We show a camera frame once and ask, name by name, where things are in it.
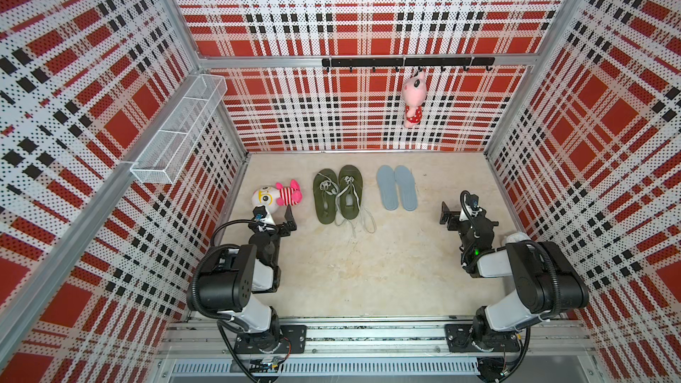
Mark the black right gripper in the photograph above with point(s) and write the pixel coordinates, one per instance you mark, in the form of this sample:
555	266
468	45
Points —
454	218

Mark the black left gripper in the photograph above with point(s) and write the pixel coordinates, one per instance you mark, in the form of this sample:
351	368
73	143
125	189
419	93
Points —
282	229

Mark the green shoe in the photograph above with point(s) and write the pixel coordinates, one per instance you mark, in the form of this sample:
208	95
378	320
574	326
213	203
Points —
351	191
325	191

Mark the light blue insole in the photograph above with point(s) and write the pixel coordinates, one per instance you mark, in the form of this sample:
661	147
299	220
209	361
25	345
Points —
388	189
406	187

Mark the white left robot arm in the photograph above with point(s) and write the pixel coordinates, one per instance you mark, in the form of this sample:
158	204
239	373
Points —
228	277

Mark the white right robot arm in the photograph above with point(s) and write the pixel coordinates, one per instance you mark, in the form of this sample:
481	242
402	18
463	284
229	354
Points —
545	283

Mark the white penguin plush toy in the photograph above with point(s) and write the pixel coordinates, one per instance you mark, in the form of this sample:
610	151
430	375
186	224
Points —
277	196

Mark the pink hanging plush toy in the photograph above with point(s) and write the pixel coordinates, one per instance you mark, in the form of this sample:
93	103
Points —
414	94

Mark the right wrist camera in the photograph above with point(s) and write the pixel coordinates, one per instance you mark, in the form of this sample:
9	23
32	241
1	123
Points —
470	206

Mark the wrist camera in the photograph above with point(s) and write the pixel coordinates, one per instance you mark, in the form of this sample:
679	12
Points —
262	217
470	206

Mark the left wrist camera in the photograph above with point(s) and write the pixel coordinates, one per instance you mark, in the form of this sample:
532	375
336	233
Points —
262	217

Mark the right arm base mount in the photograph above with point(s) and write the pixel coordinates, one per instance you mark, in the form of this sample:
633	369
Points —
464	338

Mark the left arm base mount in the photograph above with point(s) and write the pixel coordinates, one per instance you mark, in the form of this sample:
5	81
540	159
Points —
280	340

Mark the white wire mesh basket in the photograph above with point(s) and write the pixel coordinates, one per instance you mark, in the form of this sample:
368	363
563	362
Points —
191	110

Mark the black hook rail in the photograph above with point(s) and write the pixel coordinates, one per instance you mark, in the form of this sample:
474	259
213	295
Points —
463	62

